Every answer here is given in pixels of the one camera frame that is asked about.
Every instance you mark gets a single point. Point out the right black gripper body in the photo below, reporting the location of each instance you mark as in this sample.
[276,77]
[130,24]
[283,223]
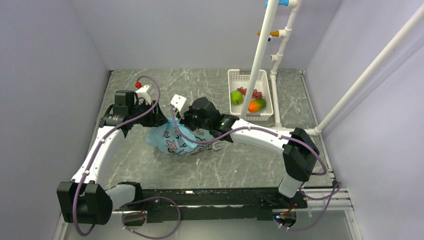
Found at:
[190,120]

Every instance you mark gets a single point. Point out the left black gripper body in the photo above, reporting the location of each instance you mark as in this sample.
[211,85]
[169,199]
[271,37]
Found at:
[146,121]

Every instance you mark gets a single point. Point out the light blue cartoon plastic bag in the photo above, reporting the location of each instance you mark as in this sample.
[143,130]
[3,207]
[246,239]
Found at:
[169,141]

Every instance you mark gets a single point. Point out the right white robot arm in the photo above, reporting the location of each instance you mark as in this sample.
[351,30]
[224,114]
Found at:
[297,149]

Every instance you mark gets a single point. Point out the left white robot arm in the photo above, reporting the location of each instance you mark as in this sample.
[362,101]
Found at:
[83,199]

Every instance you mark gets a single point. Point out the green fake fruit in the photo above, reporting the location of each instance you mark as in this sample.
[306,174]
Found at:
[236,97]

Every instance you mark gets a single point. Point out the orange green fake mango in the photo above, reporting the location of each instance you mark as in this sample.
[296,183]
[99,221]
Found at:
[257,105]

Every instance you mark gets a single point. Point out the silver open-end wrench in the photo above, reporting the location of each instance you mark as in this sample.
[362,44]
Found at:
[215,146]

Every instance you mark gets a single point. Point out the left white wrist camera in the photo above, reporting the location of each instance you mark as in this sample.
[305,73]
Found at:
[144,92]

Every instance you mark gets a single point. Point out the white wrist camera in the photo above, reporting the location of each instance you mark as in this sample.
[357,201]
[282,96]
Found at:
[144,92]
[179,103]

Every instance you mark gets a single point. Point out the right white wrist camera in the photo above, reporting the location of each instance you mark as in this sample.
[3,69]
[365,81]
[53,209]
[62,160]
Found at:
[179,103]

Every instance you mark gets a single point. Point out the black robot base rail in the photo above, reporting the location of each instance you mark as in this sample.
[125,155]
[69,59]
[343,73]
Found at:
[259,203]

